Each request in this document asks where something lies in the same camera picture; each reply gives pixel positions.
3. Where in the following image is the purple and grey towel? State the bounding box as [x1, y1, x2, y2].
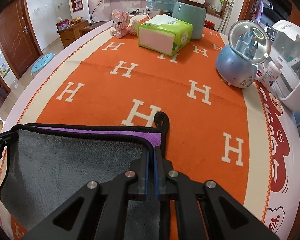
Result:
[0, 112, 171, 239]

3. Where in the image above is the white printed tablecloth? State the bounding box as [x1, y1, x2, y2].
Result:
[0, 28, 300, 239]

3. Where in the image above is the orange H-pattern table runner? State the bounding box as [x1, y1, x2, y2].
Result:
[4, 24, 270, 220]

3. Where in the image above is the blue plastic stool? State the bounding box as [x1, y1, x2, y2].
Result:
[31, 53, 55, 75]

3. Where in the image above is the brown wooden door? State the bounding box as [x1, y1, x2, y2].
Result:
[0, 0, 43, 79]

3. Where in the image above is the red tissue box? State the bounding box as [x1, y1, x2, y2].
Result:
[56, 17, 69, 31]

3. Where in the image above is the wooden tv cabinet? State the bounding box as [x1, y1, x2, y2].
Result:
[58, 20, 108, 48]

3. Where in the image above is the white medicine bottle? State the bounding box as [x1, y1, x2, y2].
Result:
[259, 59, 283, 88]

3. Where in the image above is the pink block toy figure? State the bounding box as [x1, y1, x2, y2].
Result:
[110, 10, 139, 38]

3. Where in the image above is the blue castle snow globe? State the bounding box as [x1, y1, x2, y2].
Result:
[216, 20, 271, 89]

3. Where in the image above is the green tissue pack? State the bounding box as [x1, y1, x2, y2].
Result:
[138, 14, 193, 56]

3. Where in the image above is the red lidded container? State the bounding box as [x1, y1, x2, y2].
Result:
[204, 20, 215, 29]

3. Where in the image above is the white countertop appliance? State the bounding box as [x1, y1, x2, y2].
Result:
[270, 29, 300, 113]

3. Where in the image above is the teal jar with lid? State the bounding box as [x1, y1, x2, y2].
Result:
[172, 0, 206, 40]

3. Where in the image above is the white cloth on appliance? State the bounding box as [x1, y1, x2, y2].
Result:
[272, 20, 300, 41]

